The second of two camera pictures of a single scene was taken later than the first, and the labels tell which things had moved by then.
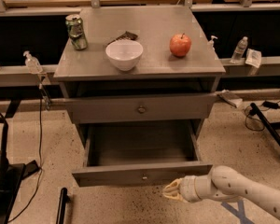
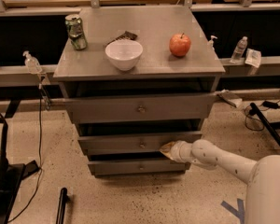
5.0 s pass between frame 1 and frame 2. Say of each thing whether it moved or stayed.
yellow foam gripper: moved
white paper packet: stayed
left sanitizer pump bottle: stayed
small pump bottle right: stayed
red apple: stayed
